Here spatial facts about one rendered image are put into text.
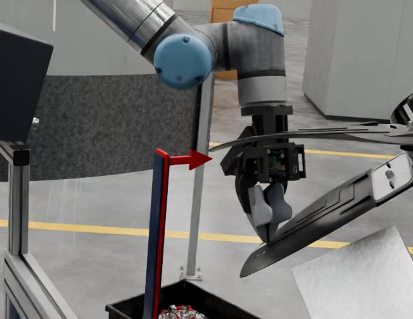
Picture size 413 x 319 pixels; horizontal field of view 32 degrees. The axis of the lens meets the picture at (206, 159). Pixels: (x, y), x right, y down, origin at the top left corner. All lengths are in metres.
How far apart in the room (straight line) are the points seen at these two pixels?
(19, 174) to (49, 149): 1.45
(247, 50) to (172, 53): 0.17
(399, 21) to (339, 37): 0.58
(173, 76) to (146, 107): 1.91
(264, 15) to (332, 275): 0.40
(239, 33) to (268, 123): 0.14
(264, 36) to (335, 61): 5.95
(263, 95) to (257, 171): 0.12
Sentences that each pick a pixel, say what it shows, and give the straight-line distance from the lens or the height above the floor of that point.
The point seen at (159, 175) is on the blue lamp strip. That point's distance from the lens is 0.77.
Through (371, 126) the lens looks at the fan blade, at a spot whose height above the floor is 1.21.
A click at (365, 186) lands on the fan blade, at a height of 1.10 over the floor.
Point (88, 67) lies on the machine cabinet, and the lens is 6.99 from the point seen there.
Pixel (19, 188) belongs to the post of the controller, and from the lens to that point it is 1.29.
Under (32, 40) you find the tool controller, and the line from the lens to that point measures 1.29.
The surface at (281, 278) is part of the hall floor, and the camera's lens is 3.40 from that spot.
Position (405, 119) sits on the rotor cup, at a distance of 1.01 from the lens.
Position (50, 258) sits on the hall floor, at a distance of 3.44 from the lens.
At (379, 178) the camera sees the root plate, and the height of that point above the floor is 1.11.
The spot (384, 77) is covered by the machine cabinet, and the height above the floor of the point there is 0.46.
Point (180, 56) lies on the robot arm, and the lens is 0.95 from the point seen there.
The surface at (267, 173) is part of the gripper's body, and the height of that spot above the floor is 1.10.
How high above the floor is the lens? 1.39
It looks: 15 degrees down
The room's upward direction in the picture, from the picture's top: 5 degrees clockwise
